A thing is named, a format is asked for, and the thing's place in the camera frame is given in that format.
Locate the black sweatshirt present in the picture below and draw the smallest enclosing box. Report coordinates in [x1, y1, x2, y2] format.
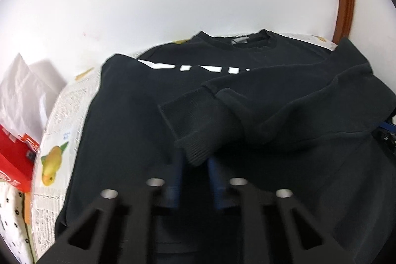
[54, 29, 396, 264]

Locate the fruit print tablecloth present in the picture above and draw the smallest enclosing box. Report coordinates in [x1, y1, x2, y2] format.
[31, 30, 334, 257]

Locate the white dotted cloth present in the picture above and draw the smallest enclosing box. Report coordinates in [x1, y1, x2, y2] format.
[0, 182, 34, 264]

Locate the red paper bag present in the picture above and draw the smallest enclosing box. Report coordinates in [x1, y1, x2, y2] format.
[0, 126, 39, 193]

